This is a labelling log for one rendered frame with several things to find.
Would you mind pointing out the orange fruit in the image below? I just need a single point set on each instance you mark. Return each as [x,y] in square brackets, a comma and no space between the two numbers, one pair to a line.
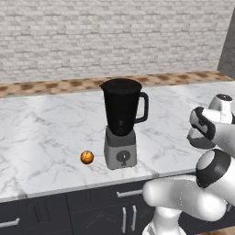
[87,157]

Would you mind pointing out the dark cupboard door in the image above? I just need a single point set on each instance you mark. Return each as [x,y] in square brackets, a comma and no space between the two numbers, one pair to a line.
[191,225]
[95,220]
[142,217]

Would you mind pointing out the dark drawer front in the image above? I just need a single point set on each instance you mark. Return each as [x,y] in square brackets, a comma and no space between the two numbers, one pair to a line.
[36,214]
[91,195]

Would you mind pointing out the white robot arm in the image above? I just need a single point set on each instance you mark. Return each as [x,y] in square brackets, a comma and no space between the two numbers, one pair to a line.
[183,195]

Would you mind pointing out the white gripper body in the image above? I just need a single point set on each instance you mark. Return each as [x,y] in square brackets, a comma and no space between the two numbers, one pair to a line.
[199,142]

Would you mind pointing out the black and grey blender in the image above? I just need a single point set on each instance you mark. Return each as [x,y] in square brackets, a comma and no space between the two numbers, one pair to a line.
[120,122]

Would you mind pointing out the black blender lid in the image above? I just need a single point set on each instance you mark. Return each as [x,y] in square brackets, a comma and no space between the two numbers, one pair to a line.
[121,83]

